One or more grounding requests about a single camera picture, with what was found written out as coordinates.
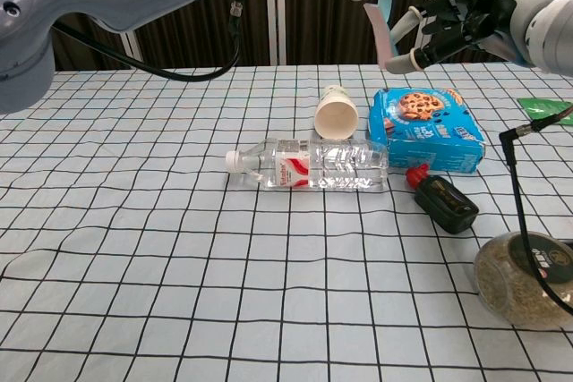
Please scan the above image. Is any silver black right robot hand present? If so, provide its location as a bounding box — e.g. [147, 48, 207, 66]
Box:
[385, 0, 560, 74]

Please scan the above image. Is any green foil packet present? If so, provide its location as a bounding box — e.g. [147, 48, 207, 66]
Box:
[517, 96, 573, 126]

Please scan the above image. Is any blue cookie box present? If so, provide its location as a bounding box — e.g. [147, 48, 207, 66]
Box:
[366, 87, 487, 174]

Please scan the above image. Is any white paper cup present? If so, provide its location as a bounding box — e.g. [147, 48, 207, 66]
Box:
[313, 83, 361, 141]

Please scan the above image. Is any clear plastic water bottle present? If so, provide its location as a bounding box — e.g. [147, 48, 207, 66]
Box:
[225, 137, 390, 192]

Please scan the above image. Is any black bottle with red cap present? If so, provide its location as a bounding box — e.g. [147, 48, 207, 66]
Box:
[404, 165, 481, 235]

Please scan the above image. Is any round jar with black lid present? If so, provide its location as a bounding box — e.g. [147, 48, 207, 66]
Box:
[473, 230, 573, 327]

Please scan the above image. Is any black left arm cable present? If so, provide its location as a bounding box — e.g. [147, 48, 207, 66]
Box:
[56, 0, 246, 83]

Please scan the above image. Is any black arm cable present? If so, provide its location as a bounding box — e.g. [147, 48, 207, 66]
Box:
[498, 103, 573, 312]
[56, 0, 246, 83]

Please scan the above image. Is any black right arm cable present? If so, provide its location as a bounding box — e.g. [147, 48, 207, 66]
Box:
[498, 103, 573, 312]

